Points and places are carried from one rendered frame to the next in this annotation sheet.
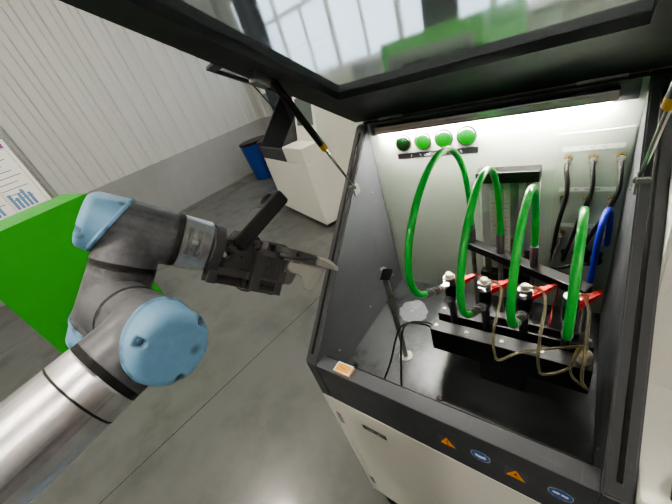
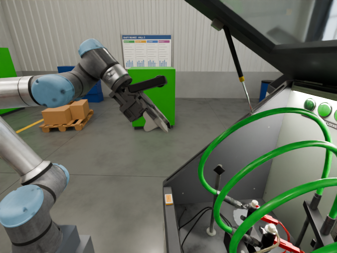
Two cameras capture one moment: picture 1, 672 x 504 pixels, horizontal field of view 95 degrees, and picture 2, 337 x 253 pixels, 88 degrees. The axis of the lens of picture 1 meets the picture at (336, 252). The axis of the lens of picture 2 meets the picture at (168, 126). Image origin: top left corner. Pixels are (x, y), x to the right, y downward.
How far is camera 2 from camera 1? 0.32 m
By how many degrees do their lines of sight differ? 36
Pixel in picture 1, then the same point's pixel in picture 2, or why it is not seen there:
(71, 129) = (194, 43)
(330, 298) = (193, 162)
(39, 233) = (152, 76)
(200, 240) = (112, 75)
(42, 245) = not seen: hidden behind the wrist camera
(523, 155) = not seen: outside the picture
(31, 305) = not seen: hidden behind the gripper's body
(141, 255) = (90, 68)
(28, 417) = (8, 82)
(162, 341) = (43, 87)
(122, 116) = (216, 45)
